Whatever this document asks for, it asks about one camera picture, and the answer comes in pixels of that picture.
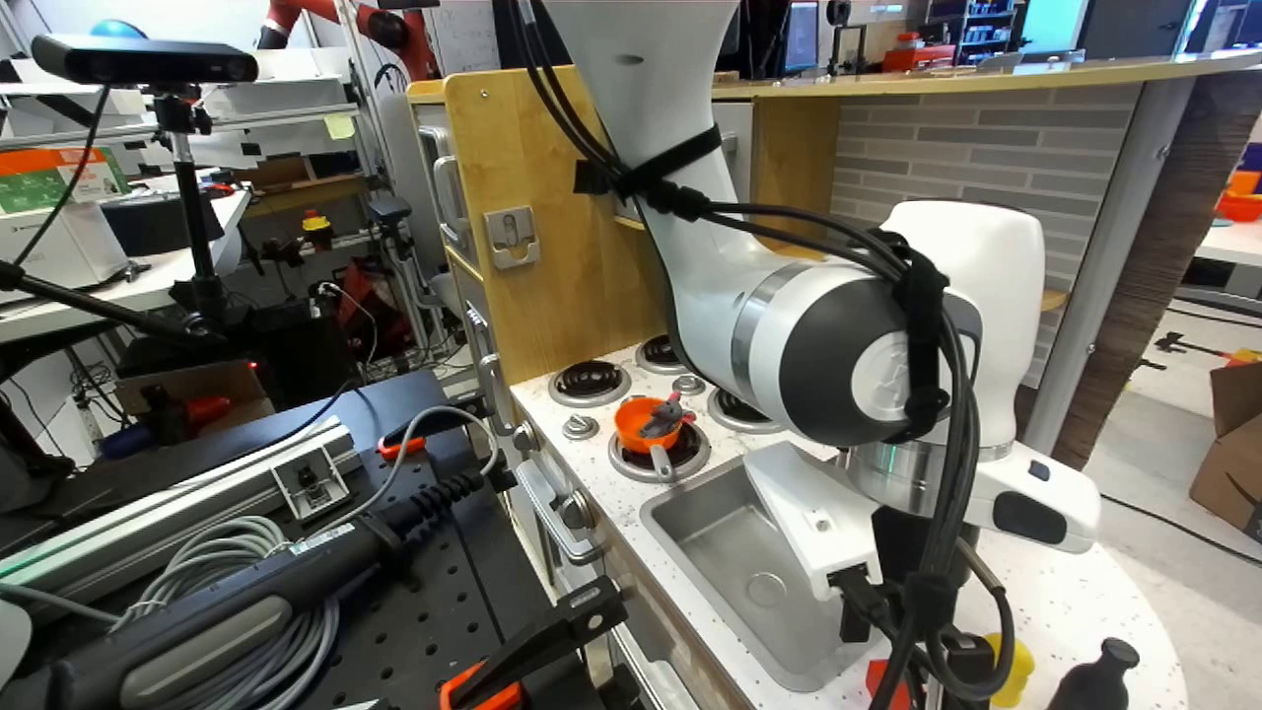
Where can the white toy kitchen counter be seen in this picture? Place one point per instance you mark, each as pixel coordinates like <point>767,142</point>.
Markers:
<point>1061,602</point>

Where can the grey toy sink basin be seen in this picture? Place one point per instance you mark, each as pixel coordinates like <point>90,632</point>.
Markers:
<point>746,569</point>

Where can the wooden back panel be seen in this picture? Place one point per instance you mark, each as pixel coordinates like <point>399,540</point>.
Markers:
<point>594,286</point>

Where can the orange toy pot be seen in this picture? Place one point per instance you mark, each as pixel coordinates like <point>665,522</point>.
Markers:
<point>653,426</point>

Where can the black stereo camera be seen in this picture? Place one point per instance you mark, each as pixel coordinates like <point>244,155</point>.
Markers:
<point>143,59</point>

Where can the silver aluminium bracket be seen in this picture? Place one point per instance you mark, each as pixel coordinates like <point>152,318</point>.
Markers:
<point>303,473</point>

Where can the yellow toy piece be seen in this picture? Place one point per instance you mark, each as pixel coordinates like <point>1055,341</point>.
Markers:
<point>1015,678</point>

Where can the left orange black clamp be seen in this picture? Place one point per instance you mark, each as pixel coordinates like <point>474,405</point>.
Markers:
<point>497,678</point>

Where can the black coil burner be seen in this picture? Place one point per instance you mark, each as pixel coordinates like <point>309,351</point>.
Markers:
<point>587,384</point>

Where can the white franka robot arm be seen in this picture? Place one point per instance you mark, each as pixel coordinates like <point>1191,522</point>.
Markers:
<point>883,351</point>

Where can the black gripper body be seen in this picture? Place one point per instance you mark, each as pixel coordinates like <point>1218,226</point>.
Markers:
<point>912,608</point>

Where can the black perforated breadboard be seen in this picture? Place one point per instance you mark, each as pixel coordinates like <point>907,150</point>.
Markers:
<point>392,632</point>

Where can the black ribbed cable connector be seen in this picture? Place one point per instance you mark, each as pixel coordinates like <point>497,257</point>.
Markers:
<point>207,632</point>

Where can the cardboard box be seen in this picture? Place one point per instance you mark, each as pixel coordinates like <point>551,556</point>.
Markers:
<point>1228,477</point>

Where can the grey stove knob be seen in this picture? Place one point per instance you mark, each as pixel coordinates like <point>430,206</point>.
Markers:
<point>582,426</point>

